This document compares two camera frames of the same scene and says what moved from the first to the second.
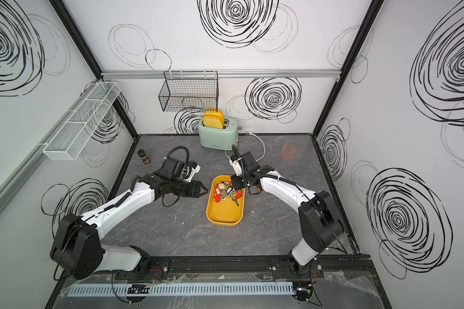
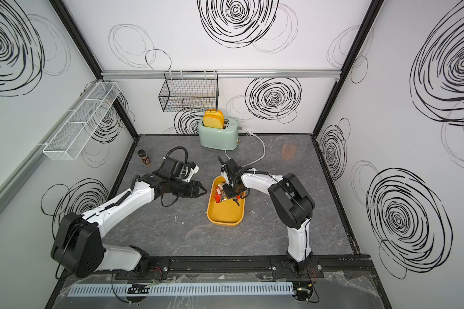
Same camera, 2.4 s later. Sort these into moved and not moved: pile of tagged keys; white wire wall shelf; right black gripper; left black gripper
Moved: right black gripper
Not moved: pile of tagged keys; white wire wall shelf; left black gripper
